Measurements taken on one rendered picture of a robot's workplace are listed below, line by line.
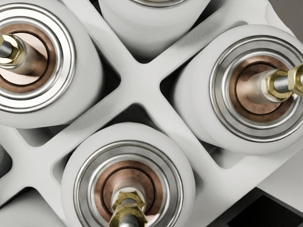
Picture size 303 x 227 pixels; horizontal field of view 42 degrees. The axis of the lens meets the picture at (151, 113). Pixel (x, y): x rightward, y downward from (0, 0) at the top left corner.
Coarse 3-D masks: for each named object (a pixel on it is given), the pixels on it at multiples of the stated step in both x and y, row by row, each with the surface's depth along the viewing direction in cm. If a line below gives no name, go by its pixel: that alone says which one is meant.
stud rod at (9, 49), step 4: (4, 40) 22; (4, 44) 22; (8, 44) 22; (0, 48) 21; (4, 48) 22; (8, 48) 22; (0, 52) 22; (4, 52) 22; (8, 52) 23; (0, 56) 23; (4, 56) 23
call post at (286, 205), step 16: (256, 192) 51; (240, 208) 50; (256, 208) 47; (272, 208) 44; (288, 208) 42; (224, 224) 49; (240, 224) 46; (256, 224) 43; (272, 224) 41; (288, 224) 39
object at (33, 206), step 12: (24, 192) 44; (36, 192) 41; (12, 204) 36; (24, 204) 35; (36, 204) 36; (48, 204) 37; (0, 216) 32; (12, 216) 31; (24, 216) 32; (36, 216) 32; (48, 216) 34
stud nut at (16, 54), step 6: (6, 36) 23; (12, 36) 23; (12, 42) 23; (18, 42) 24; (12, 48) 23; (18, 48) 23; (12, 54) 23; (18, 54) 23; (0, 60) 23; (6, 60) 23; (12, 60) 23; (18, 60) 24
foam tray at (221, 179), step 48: (96, 0) 45; (240, 0) 35; (96, 48) 40; (192, 48) 35; (144, 96) 35; (48, 144) 34; (192, 144) 35; (0, 192) 34; (48, 192) 34; (240, 192) 35
